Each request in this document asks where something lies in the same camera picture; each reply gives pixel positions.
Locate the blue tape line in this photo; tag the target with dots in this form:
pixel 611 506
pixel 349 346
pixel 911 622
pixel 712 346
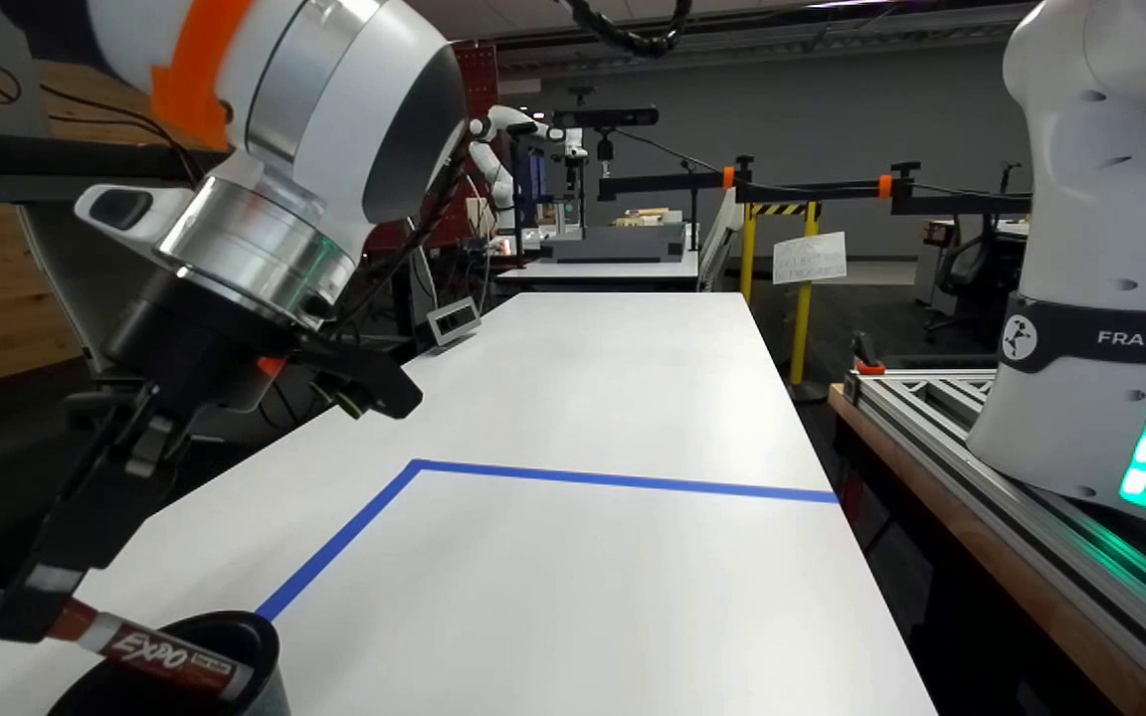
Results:
pixel 599 479

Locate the red Expo marker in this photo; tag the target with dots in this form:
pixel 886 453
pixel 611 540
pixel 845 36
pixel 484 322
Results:
pixel 167 656

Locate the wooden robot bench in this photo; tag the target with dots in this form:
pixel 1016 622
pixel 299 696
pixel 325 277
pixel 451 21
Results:
pixel 944 509

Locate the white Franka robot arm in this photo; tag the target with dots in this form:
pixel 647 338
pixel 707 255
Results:
pixel 1105 199

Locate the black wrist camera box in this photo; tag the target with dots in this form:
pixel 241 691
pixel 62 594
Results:
pixel 376 380

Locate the black bar with orange clamps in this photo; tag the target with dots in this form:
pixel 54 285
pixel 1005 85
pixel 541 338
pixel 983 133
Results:
pixel 814 187

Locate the red cabinet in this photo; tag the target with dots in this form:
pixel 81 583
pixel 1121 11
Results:
pixel 480 79

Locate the aluminium mounting rail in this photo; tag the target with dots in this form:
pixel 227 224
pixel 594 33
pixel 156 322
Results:
pixel 983 449

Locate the short yellow post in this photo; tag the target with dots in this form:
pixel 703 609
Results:
pixel 749 260

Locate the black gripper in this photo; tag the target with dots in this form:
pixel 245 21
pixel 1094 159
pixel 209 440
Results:
pixel 217 373

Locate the tall yellow post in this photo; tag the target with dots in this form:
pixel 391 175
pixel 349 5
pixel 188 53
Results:
pixel 803 304

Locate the white background table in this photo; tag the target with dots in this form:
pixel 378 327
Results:
pixel 599 266

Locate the small black display box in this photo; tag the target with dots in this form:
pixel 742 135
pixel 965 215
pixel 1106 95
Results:
pixel 456 322

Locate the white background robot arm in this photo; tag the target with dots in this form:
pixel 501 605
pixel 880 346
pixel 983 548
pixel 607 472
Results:
pixel 508 174

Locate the black shelf beam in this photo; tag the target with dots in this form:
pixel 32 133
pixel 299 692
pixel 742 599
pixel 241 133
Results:
pixel 17 163

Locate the white paper sign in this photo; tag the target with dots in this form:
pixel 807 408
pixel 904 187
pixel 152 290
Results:
pixel 807 255

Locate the black camera bar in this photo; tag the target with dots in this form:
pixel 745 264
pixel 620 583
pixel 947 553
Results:
pixel 607 118

